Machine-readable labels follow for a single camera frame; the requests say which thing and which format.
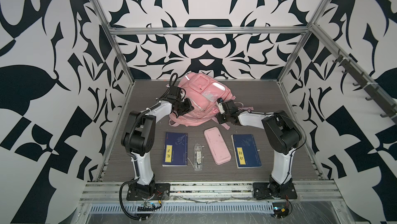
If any pink student backpack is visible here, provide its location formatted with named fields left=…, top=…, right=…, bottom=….
left=160, top=72, right=235, bottom=127

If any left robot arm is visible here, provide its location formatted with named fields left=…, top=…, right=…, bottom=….
left=121, top=73, right=194, bottom=196

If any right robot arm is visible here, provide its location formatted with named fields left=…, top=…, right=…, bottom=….
left=216, top=98, right=303, bottom=195

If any pink pencil case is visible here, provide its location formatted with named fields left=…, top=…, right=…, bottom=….
left=204, top=127, right=231, bottom=165

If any right blue notebook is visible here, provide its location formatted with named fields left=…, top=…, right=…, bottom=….
left=231, top=134, right=262, bottom=169

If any blue notebook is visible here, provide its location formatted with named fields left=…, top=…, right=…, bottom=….
left=162, top=132, right=188, bottom=167
left=231, top=134, right=262, bottom=169

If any clear plastic packet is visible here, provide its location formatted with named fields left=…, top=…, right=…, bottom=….
left=193, top=144, right=203, bottom=171

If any left blue notebook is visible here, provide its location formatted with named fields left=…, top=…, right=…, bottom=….
left=162, top=132, right=188, bottom=167

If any green lit circuit board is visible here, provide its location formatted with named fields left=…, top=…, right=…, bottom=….
left=272, top=205, right=292, bottom=219

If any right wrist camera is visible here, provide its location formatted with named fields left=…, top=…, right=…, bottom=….
left=217, top=102, right=225, bottom=114

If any aluminium cage frame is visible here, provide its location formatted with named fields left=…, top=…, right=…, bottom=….
left=92, top=0, right=397, bottom=186

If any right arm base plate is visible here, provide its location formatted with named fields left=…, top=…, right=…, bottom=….
left=252, top=180, right=298, bottom=200

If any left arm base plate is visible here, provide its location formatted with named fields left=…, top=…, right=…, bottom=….
left=126, top=183, right=171, bottom=201

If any white cable duct strip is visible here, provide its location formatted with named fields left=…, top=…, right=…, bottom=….
left=90, top=202, right=275, bottom=214

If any wall hook rail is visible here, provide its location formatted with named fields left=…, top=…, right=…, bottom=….
left=332, top=49, right=397, bottom=124

